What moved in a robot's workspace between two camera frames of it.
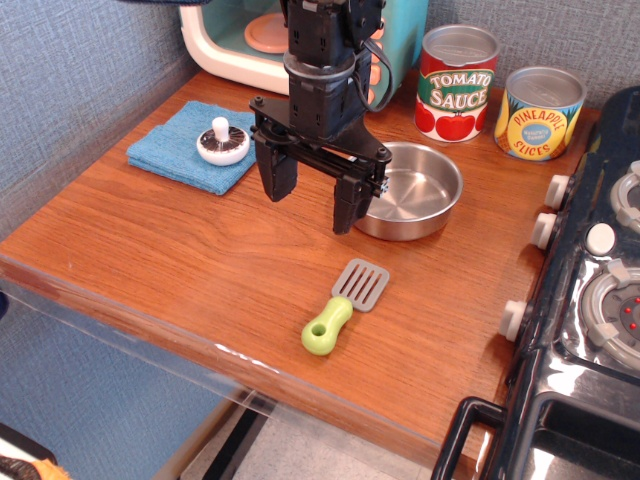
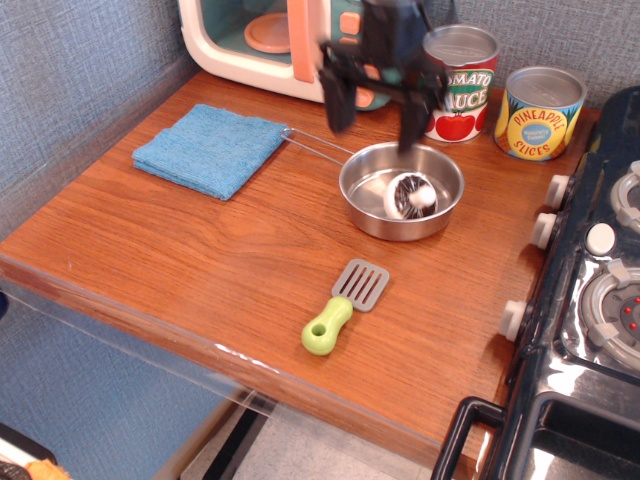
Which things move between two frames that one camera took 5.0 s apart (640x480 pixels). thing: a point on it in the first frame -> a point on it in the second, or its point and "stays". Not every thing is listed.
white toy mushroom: [222, 145] -> [409, 195]
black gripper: [326, 119] -> [393, 59]
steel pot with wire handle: [425, 185] stays
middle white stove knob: [543, 228] stays
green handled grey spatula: [359, 287] stays
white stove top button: [600, 238] stays
